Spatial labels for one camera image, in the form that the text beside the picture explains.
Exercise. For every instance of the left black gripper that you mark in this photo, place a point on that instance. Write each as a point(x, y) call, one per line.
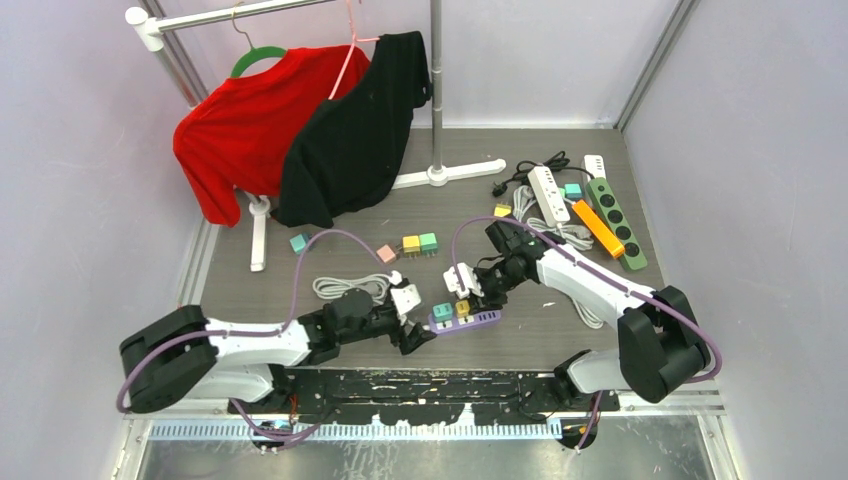
point(408, 341)

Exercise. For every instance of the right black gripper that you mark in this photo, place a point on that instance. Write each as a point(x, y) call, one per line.
point(487, 302)

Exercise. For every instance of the purple power strip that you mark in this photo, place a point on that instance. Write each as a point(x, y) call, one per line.
point(457, 325)

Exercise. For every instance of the green adapter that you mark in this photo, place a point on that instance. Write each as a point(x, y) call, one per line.
point(428, 243)

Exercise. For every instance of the brown plug adapter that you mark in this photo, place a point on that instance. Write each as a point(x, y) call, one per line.
point(387, 254)

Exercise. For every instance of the yellow plug adapter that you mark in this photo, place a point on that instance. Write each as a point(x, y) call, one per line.
point(502, 210)

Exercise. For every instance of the white power strip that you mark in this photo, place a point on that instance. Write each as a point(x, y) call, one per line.
point(594, 166)
point(548, 196)

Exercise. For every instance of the orange power strip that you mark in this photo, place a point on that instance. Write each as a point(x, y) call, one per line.
point(598, 228)

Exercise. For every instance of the teal plug adapter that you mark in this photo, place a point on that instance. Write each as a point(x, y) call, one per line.
point(573, 191)

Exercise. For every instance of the green power strip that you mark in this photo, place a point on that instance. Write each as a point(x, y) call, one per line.
point(608, 208)

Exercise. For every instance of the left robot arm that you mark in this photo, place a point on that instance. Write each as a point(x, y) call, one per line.
point(188, 356)

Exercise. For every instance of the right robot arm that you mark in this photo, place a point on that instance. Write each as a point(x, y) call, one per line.
point(659, 344)

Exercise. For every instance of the black t-shirt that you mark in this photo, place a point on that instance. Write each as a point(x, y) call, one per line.
point(349, 154)

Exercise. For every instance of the red t-shirt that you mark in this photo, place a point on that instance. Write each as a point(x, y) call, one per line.
point(237, 138)

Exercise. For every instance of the pink clothes hanger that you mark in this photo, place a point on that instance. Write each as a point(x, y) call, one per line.
point(355, 39)

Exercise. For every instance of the green clothes hanger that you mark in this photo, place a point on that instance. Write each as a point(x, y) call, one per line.
point(254, 54)

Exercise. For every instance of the white clothes rack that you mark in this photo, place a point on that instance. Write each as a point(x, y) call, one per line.
point(152, 32)

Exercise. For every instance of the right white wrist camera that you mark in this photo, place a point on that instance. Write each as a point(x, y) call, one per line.
point(461, 281)

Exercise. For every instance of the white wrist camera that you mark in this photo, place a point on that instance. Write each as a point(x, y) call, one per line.
point(405, 300)
point(461, 281)

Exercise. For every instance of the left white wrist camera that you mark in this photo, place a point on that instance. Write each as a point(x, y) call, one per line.
point(405, 300)

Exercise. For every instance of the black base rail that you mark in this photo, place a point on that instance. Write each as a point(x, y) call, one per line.
point(417, 397)

